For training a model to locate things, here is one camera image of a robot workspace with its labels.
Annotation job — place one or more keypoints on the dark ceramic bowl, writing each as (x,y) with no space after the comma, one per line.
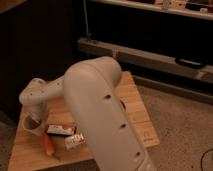
(123,105)

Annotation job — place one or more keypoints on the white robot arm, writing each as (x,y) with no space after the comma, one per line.
(88,88)

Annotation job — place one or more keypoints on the white shelf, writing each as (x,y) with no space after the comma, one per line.
(150,7)

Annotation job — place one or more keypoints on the black case handle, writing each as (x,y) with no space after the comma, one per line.
(190,64)

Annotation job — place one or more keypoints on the small white box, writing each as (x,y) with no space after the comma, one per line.
(61,130)

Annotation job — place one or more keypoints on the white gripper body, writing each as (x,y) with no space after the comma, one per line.
(39,113)

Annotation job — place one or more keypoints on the long grey case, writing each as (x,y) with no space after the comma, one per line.
(144,59)

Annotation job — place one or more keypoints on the orange carrot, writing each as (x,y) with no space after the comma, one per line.
(48,145)

